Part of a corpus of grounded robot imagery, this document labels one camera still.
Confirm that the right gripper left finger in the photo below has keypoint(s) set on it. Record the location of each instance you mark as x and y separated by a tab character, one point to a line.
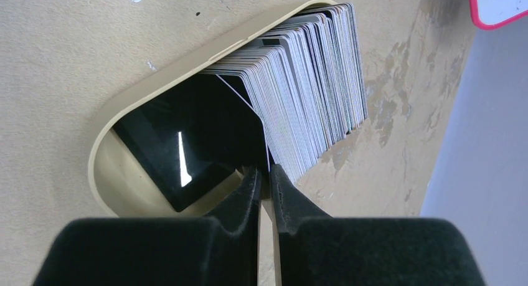
218	248

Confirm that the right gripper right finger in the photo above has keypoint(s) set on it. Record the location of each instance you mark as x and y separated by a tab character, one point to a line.
314	248

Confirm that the stack of credit cards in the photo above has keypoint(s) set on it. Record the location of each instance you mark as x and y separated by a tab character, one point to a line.
303	79

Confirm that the beige plastic tray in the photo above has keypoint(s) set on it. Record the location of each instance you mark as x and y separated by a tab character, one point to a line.
117	181

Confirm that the pink framed whiteboard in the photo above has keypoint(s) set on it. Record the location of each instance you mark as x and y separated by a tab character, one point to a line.
493	14

